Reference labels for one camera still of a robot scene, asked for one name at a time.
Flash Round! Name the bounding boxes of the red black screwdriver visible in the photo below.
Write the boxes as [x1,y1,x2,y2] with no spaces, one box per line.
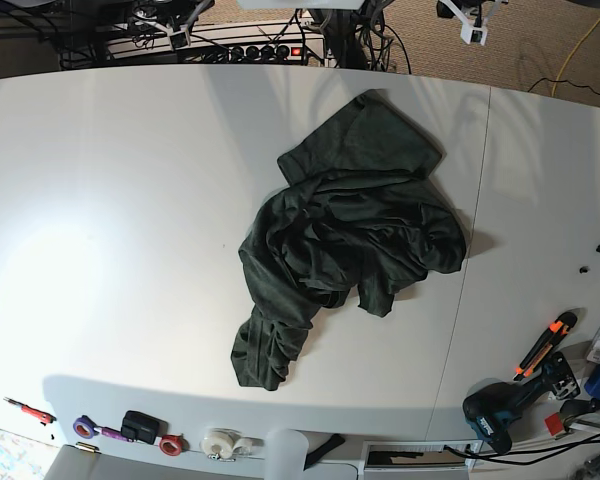
[4,397,56,426]

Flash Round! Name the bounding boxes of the red tape roll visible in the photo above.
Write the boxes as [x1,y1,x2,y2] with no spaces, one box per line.
[159,435,184,457]

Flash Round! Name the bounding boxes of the black action camera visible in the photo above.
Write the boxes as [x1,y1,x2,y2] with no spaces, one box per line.
[120,410,161,445]

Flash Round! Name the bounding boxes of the red square tag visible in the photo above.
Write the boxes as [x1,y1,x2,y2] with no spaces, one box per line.
[544,413,565,437]

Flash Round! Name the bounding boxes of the dark green t-shirt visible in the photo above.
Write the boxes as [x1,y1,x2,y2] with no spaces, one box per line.
[230,90,467,391]

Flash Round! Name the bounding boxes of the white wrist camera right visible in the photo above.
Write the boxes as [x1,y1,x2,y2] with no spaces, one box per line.
[167,29,191,50]

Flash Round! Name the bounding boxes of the teal black cordless drill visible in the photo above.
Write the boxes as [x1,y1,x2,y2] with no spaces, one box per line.
[462,352,581,455]

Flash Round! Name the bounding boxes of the orange black utility knife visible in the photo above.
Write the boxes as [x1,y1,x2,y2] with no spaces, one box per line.
[513,311,578,382]

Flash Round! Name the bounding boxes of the clear tape dispenser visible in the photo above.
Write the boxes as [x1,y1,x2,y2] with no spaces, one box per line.
[199,429,264,461]

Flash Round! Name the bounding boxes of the white paper roll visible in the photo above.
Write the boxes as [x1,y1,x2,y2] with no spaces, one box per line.
[264,429,309,480]

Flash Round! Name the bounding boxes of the purple tape roll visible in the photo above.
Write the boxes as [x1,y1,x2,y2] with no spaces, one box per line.
[73,415,99,439]

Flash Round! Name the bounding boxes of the yellow cable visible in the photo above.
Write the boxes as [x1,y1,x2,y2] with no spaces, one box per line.
[551,10,600,97]

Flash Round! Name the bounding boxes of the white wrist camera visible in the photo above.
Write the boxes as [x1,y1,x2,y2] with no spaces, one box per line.
[167,29,191,50]
[436,0,502,45]

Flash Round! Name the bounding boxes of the black power strip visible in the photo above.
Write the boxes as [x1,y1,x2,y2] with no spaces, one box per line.
[177,43,326,65]

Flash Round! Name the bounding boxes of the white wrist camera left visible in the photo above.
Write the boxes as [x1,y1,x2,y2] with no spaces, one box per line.
[436,0,502,45]

